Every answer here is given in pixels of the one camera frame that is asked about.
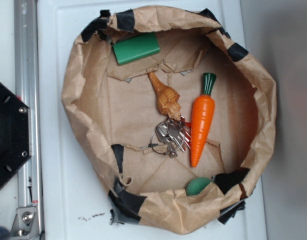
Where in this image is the green ball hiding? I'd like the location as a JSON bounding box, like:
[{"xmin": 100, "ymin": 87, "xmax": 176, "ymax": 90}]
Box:
[{"xmin": 185, "ymin": 177, "xmax": 212, "ymax": 196}]

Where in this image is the metal corner bracket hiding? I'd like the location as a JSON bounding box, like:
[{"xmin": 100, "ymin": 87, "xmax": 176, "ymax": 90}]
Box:
[{"xmin": 10, "ymin": 206, "xmax": 40, "ymax": 240}]

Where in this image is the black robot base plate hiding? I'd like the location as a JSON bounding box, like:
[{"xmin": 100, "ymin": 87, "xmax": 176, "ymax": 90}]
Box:
[{"xmin": 0, "ymin": 82, "xmax": 31, "ymax": 190}]

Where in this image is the silver key bunch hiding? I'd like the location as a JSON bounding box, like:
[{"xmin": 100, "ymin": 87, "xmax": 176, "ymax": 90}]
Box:
[{"xmin": 140, "ymin": 115, "xmax": 191, "ymax": 158}]

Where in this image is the brown paper bag bin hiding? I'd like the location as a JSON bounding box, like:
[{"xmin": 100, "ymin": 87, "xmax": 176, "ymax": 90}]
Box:
[{"xmin": 61, "ymin": 5, "xmax": 277, "ymax": 235}]

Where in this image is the aluminium extrusion rail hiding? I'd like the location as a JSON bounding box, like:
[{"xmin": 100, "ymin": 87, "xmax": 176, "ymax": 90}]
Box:
[{"xmin": 14, "ymin": 0, "xmax": 45, "ymax": 240}]

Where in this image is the green rectangular block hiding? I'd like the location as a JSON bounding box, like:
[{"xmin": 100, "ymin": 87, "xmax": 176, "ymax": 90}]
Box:
[{"xmin": 113, "ymin": 32, "xmax": 161, "ymax": 66}]

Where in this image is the brown spiral seashell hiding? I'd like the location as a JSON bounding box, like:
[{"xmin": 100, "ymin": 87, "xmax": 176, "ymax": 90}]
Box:
[{"xmin": 147, "ymin": 72, "xmax": 181, "ymax": 121}]

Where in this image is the orange toy carrot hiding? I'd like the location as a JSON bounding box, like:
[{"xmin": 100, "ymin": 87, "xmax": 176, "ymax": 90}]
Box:
[{"xmin": 190, "ymin": 72, "xmax": 217, "ymax": 168}]

